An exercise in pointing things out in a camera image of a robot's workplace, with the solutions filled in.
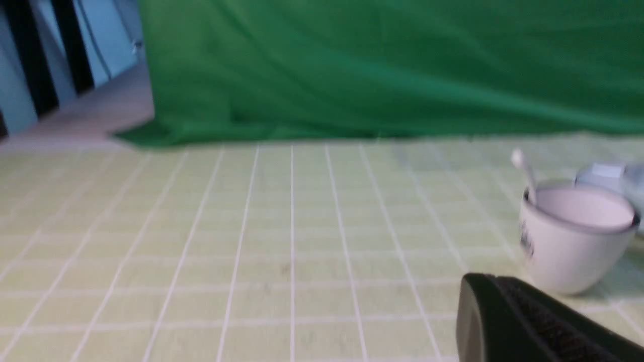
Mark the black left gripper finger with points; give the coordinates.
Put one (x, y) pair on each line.
(507, 319)

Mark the white cup black rim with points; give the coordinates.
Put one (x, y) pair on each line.
(573, 235)

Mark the light green checkered tablecloth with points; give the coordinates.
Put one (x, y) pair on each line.
(259, 252)

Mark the green backdrop cloth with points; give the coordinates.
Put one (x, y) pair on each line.
(285, 70)

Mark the white spoon in cup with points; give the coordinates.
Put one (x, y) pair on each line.
(519, 161)

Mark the pale green cup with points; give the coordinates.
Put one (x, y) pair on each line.
(614, 184)

